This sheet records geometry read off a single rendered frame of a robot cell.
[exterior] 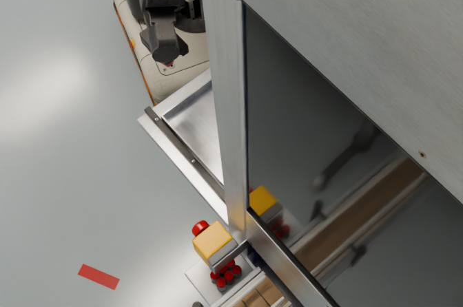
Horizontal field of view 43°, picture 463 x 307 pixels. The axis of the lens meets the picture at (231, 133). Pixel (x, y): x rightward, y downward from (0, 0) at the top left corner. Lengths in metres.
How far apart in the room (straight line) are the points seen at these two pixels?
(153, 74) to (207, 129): 0.86
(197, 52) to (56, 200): 0.82
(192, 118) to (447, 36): 1.22
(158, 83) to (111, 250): 0.67
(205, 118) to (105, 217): 1.00
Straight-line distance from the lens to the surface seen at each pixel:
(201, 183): 1.47
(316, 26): 0.48
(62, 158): 2.58
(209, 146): 1.51
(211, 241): 1.27
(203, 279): 1.40
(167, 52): 1.21
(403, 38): 0.41
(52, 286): 2.42
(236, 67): 0.67
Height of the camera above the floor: 2.24
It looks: 63 degrees down
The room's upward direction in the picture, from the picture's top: 4 degrees counter-clockwise
